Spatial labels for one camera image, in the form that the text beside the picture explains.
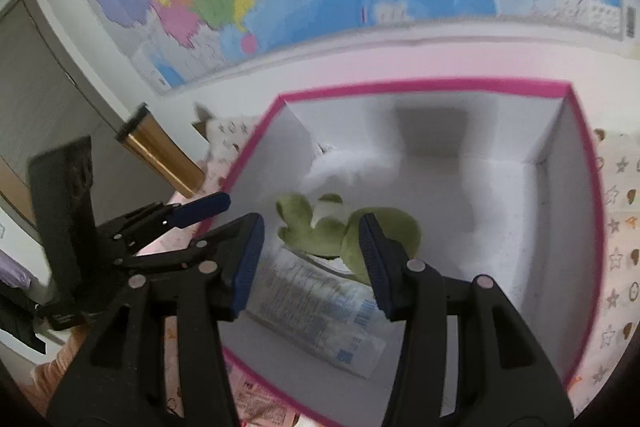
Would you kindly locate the gold travel tumbler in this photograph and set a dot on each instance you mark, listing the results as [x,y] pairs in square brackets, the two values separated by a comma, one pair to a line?
[143,136]

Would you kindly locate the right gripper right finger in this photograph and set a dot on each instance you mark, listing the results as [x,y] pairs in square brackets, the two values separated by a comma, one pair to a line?
[467,357]

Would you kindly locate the pink wipes pack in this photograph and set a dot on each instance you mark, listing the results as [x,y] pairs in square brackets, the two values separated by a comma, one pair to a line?
[256,406]

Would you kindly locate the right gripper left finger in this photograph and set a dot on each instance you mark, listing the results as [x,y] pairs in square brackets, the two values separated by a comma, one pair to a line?
[154,357]

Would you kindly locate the grey door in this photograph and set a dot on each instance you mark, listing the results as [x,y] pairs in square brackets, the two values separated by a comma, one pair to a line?
[46,101]

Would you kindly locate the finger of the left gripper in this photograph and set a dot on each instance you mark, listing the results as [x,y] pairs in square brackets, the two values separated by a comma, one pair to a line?
[209,206]
[190,241]

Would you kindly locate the pink cardboard box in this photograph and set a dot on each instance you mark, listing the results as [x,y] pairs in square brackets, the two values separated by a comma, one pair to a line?
[500,175]

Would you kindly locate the peach sleeve forearm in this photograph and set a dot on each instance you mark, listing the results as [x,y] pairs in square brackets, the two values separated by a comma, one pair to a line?
[47,376]

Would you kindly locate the green frog plush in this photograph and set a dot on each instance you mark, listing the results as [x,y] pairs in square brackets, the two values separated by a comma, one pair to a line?
[329,229]

